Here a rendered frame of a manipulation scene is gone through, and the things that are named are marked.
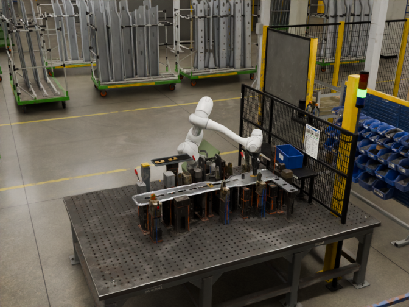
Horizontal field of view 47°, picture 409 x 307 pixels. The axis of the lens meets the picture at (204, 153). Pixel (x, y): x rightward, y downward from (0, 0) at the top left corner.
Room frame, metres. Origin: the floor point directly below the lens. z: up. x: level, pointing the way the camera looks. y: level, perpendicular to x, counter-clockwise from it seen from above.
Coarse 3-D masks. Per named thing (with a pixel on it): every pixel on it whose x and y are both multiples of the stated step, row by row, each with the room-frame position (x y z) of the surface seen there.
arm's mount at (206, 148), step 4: (204, 140) 4.77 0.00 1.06; (200, 144) 4.76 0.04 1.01; (204, 144) 4.71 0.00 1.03; (208, 144) 4.67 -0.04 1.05; (200, 148) 4.71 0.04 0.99; (204, 148) 4.66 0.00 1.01; (208, 148) 4.62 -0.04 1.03; (212, 148) 4.57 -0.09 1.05; (200, 152) 4.65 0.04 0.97; (204, 152) 4.60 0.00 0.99; (208, 152) 4.56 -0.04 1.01; (212, 152) 4.51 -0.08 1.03; (216, 152) 4.47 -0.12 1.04; (208, 156) 4.51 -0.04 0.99; (212, 156) 4.46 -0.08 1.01; (184, 164) 4.65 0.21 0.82; (184, 168) 4.60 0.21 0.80
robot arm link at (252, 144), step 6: (210, 120) 4.10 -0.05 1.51; (210, 126) 4.06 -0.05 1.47; (216, 126) 4.06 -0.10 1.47; (222, 126) 4.06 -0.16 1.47; (222, 132) 4.03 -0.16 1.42; (228, 132) 3.98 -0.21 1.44; (234, 138) 3.91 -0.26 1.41; (240, 138) 3.88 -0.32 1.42; (246, 138) 3.87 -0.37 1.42; (252, 138) 3.86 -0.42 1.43; (258, 138) 3.91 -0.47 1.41; (246, 144) 3.83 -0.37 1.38; (252, 144) 3.78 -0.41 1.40; (258, 144) 3.80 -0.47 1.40; (252, 150) 3.77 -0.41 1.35
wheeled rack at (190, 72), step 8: (208, 8) 12.37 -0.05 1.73; (184, 16) 11.45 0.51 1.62; (192, 16) 11.51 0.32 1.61; (200, 16) 11.48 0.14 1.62; (208, 16) 11.69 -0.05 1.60; (216, 16) 11.78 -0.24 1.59; (224, 16) 11.89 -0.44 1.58; (232, 16) 11.88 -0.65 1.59; (176, 40) 11.96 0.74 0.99; (208, 40) 12.33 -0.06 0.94; (176, 48) 11.96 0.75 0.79; (208, 48) 12.38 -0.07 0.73; (176, 56) 11.95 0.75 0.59; (256, 56) 11.96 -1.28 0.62; (176, 64) 11.95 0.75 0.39; (256, 64) 11.96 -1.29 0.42; (184, 72) 11.51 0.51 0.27; (192, 72) 11.50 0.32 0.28; (200, 72) 11.48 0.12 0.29; (208, 72) 11.43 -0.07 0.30; (216, 72) 11.53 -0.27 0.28; (224, 72) 11.57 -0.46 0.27; (232, 72) 11.62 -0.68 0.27; (240, 72) 11.72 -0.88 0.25; (248, 72) 11.83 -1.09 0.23; (192, 80) 11.21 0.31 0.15
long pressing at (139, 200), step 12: (228, 180) 3.90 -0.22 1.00; (240, 180) 3.91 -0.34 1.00; (252, 180) 3.91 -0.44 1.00; (264, 180) 3.92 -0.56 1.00; (156, 192) 3.64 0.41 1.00; (168, 192) 3.64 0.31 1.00; (180, 192) 3.65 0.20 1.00; (192, 192) 3.65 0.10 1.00; (204, 192) 3.68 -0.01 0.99; (144, 204) 3.44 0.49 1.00
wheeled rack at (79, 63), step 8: (40, 8) 12.05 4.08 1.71; (40, 16) 12.03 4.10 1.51; (48, 16) 12.38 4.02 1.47; (56, 16) 12.47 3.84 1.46; (40, 32) 12.88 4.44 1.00; (80, 32) 13.28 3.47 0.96; (48, 64) 12.11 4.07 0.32; (56, 64) 12.18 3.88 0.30; (72, 64) 12.33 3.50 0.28; (80, 64) 12.36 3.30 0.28; (88, 64) 12.41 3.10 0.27; (48, 72) 12.10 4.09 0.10
